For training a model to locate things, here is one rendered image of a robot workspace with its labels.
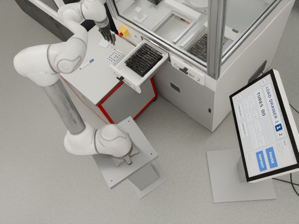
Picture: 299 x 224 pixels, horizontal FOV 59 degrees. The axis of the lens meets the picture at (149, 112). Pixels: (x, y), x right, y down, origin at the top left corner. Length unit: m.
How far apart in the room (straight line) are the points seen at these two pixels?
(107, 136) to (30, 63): 0.57
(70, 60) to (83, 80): 1.00
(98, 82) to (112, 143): 0.72
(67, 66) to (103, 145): 0.58
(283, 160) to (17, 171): 2.51
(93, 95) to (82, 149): 0.57
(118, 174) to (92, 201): 0.93
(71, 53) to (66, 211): 1.80
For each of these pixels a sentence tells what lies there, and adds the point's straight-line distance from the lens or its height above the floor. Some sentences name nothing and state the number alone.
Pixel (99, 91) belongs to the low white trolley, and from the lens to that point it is 2.08.
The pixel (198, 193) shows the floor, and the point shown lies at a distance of 2.44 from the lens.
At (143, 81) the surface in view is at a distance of 1.88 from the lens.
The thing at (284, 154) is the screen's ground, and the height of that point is 1.15.
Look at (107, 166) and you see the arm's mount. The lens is 1.78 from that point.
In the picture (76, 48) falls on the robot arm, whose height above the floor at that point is 1.56.
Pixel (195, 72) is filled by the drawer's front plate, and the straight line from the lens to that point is 1.81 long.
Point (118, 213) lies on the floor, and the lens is 2.53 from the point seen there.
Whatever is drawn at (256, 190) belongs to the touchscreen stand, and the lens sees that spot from 2.45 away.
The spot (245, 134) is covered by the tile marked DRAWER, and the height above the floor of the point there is 1.01.
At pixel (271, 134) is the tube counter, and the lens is 1.43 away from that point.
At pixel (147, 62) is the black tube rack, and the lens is 1.97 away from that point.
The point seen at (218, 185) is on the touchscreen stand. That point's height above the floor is 0.03.
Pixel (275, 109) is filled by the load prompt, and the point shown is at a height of 1.16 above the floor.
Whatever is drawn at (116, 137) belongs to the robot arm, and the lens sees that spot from 1.54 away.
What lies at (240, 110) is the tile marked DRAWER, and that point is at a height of 1.00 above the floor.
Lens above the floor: 2.41
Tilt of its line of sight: 61 degrees down
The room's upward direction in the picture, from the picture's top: 22 degrees counter-clockwise
